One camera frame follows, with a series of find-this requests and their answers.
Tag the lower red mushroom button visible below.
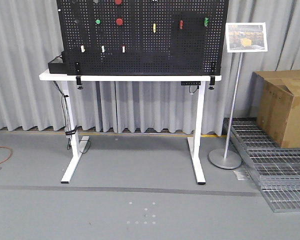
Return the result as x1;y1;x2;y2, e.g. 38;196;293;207
115;18;124;26

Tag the red mushroom button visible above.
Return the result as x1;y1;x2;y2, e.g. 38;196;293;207
115;18;124;26
114;0;122;5

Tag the upper red mushroom button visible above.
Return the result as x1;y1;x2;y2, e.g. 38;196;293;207
114;0;122;5

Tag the black desk control panel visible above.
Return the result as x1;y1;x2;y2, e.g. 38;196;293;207
181;81;201;86

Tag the white standing desk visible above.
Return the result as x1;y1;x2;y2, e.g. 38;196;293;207
39;69;222;185

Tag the right black clamp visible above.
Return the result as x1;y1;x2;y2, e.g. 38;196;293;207
208;61;216;90

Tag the black clamp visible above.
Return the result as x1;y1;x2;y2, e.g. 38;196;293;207
208;61;216;90
75;62;83;90

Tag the left black clamp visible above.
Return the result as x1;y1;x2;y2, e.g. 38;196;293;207
75;62;83;90

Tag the black perforated pegboard panel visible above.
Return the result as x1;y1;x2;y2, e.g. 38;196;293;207
56;0;229;76

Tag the black box on desk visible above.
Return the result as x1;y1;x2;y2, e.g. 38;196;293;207
48;51;67;74

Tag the silver sign stand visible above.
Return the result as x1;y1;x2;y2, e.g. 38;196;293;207
208;22;268;170

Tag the brown cardboard box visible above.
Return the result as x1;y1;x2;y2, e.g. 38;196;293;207
252;69;300;148

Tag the metal floor grating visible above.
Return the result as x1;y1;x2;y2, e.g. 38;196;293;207
230;117;300;213

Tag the red toggle switch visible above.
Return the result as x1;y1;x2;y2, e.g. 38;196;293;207
179;20;184;30

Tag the green toggle switch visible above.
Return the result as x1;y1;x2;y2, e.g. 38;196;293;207
204;17;209;27

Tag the orange cable on floor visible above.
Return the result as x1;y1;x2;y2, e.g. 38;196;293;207
0;137;13;166

